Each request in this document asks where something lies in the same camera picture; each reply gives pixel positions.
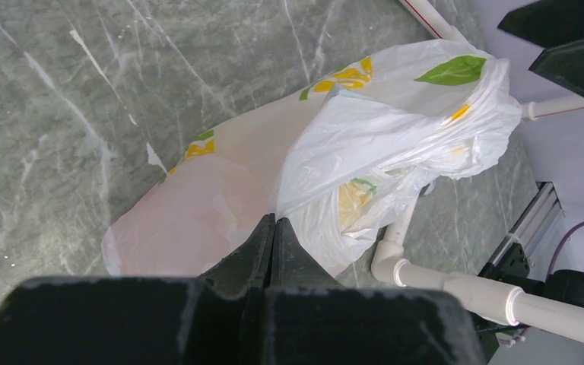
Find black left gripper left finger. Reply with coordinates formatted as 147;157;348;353
200;214;276;303

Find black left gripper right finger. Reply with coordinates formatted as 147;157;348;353
271;218;344;289

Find white printed plastic bag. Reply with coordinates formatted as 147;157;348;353
101;40;521;277

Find aluminium table edge rail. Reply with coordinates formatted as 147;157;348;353
486;182;563;266

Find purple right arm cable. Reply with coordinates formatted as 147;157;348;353
546;217;584;281

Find white PVC pipe frame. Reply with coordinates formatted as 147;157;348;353
370;0;584;354

